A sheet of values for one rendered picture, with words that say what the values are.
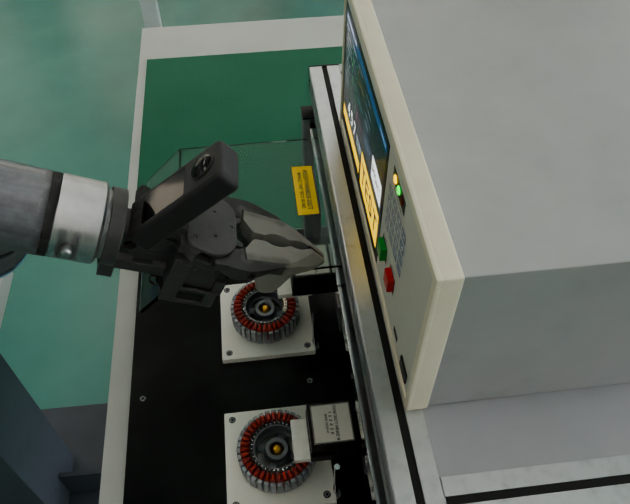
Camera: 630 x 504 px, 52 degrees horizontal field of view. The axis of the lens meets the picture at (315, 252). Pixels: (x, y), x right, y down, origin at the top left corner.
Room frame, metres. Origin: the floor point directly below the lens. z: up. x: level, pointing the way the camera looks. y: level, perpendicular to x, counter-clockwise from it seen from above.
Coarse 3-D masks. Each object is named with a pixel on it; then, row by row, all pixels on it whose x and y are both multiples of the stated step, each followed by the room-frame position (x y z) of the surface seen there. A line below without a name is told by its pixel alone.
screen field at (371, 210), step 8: (360, 176) 0.56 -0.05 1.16; (360, 184) 0.56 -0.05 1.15; (368, 184) 0.51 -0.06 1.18; (368, 192) 0.51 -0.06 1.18; (368, 200) 0.51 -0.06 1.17; (368, 208) 0.50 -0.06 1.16; (368, 216) 0.50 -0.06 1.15; (376, 216) 0.47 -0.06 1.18; (376, 224) 0.46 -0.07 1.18; (376, 232) 0.46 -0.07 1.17
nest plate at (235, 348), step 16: (224, 288) 0.67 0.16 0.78; (224, 304) 0.64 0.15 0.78; (304, 304) 0.64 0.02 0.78; (224, 320) 0.61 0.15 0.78; (304, 320) 0.61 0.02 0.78; (224, 336) 0.57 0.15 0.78; (240, 336) 0.57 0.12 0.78; (288, 336) 0.57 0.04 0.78; (304, 336) 0.57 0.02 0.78; (224, 352) 0.54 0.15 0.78; (240, 352) 0.54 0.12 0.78; (256, 352) 0.54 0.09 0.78; (272, 352) 0.54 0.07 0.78; (288, 352) 0.54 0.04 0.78; (304, 352) 0.54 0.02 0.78
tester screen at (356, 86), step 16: (352, 32) 0.66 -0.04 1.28; (352, 48) 0.65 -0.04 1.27; (352, 64) 0.65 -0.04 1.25; (352, 80) 0.64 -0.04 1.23; (352, 96) 0.64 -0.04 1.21; (368, 96) 0.55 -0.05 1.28; (368, 112) 0.54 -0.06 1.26; (368, 128) 0.54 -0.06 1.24; (384, 144) 0.47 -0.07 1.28; (384, 160) 0.46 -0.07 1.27; (368, 176) 0.52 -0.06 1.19
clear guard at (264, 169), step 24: (240, 144) 0.72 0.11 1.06; (264, 144) 0.72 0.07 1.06; (288, 144) 0.72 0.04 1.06; (312, 144) 0.72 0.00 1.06; (168, 168) 0.69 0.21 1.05; (240, 168) 0.67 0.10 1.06; (264, 168) 0.67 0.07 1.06; (288, 168) 0.67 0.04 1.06; (240, 192) 0.62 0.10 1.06; (264, 192) 0.62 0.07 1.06; (288, 192) 0.62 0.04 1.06; (288, 216) 0.58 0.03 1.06; (312, 216) 0.58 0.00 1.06; (312, 240) 0.54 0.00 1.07; (336, 240) 0.54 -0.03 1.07; (336, 264) 0.50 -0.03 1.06; (144, 288) 0.50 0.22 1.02
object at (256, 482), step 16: (256, 416) 0.42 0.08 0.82; (272, 416) 0.42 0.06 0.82; (288, 416) 0.42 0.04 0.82; (240, 432) 0.39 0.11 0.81; (256, 432) 0.39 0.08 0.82; (272, 432) 0.40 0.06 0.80; (288, 432) 0.40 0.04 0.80; (240, 448) 0.37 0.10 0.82; (256, 448) 0.38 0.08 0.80; (288, 448) 0.37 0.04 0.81; (240, 464) 0.35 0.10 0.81; (256, 464) 0.35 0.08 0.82; (272, 464) 0.35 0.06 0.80; (304, 464) 0.34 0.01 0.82; (256, 480) 0.33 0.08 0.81; (272, 480) 0.32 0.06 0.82; (288, 480) 0.32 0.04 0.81; (304, 480) 0.33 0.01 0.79
